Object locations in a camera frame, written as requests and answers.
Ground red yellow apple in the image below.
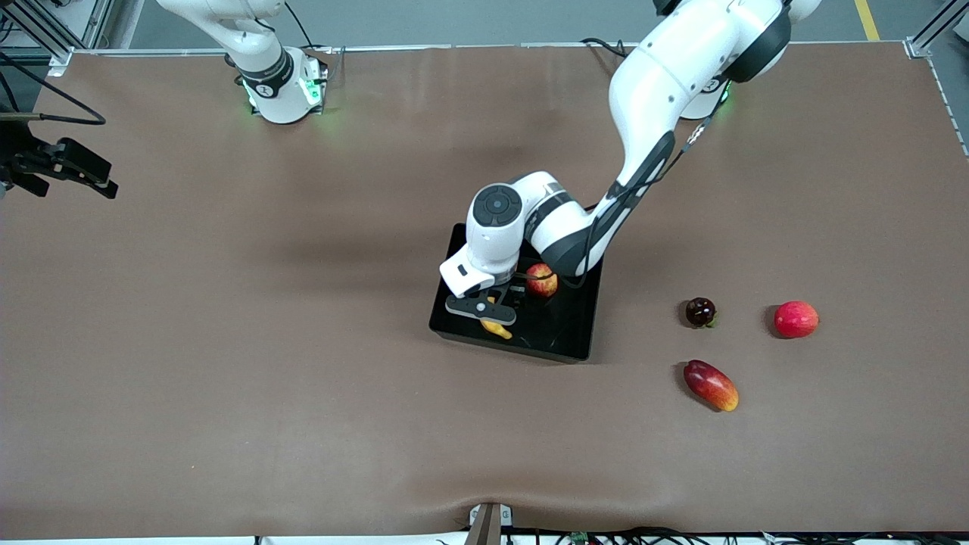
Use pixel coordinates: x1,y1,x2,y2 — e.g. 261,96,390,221
525,263,559,298

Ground yellow banana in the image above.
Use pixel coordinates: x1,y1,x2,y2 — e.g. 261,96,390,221
480,297,514,340

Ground black plastic box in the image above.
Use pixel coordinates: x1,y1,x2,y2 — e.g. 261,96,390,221
428,223,604,363

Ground brown table cover mat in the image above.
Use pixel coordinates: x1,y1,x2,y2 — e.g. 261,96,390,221
0,42,969,540

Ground red yellow mango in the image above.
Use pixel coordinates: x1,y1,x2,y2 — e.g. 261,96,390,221
683,360,740,413

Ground plain red round fruit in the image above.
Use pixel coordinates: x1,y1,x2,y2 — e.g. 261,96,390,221
774,301,820,339

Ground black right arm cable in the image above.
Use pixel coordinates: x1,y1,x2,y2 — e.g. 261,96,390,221
0,49,107,126

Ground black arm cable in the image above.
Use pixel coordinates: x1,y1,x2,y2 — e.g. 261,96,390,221
0,49,107,126
579,125,709,290

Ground aluminium frame profile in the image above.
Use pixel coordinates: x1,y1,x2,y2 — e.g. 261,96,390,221
905,0,969,60
0,0,114,76

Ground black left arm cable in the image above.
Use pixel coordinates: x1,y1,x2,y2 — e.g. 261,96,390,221
579,125,709,290

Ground silver table edge rail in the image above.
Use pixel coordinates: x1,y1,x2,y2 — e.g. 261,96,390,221
72,41,909,55

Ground metal table edge bracket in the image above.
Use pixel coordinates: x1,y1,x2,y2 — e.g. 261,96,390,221
468,503,514,545

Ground black right base cable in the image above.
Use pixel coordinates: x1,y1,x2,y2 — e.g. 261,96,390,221
284,0,345,84

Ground black left base cables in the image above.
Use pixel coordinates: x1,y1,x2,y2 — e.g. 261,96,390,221
581,36,633,61

